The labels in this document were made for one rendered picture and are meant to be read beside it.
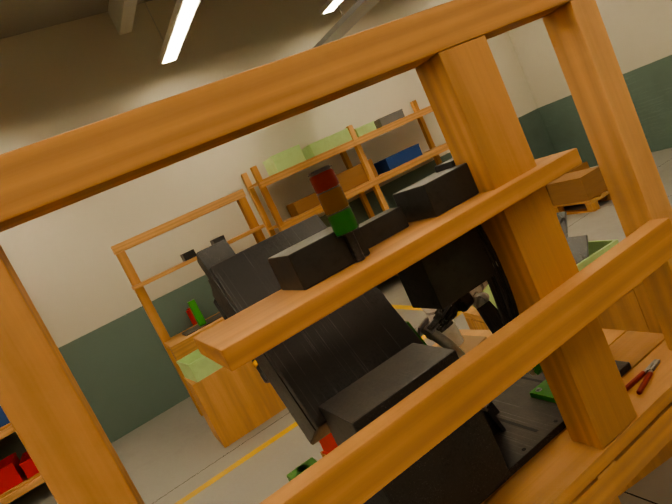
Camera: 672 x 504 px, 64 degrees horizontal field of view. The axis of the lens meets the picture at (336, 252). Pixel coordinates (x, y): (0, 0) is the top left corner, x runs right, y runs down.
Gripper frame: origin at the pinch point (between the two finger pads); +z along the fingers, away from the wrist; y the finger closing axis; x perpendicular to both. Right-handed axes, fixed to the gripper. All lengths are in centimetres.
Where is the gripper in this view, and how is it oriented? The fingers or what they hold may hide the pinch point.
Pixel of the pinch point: (432, 330)
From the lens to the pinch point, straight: 149.0
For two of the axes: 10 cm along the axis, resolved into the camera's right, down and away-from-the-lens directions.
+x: 7.3, 4.8, -5.0
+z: -6.7, 6.6, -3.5
